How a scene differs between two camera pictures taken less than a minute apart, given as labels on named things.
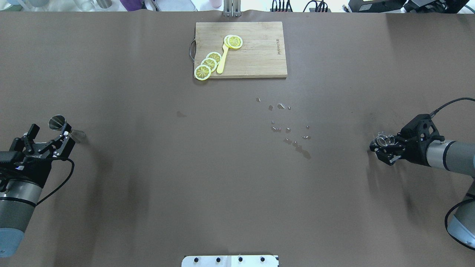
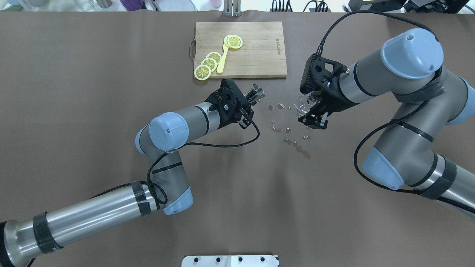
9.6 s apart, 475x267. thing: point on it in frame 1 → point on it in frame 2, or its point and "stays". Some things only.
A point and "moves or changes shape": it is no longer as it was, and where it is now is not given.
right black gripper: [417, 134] → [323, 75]
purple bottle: [133, 5] stays
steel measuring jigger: [56, 122] → [256, 94]
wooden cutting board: [263, 53] stays
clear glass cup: [383, 139] moves or changes shape
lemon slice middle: [210, 62] stays
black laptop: [359, 6] stays
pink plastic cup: [216, 3] stays
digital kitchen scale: [175, 5] stays
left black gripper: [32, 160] → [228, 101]
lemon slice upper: [215, 55] stays
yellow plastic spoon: [220, 64] stays
